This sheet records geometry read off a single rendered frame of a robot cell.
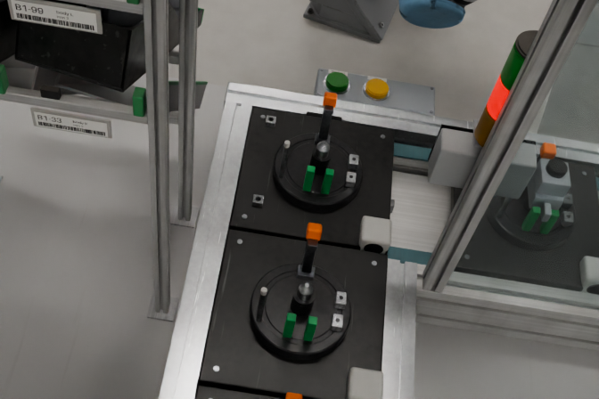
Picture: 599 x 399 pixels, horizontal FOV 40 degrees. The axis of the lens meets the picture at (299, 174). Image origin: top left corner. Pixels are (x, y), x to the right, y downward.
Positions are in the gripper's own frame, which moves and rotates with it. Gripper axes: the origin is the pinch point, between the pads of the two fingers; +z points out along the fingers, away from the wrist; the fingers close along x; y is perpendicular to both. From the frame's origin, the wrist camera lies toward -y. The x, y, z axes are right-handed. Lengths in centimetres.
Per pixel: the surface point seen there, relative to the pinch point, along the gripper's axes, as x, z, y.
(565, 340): -47, 35, -37
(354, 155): -10.3, 22.8, -17.2
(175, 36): 16.8, -1.9, -23.0
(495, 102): -21.9, -9.9, -33.0
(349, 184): -10.1, 23.6, -22.5
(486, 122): -21.9, -6.4, -33.0
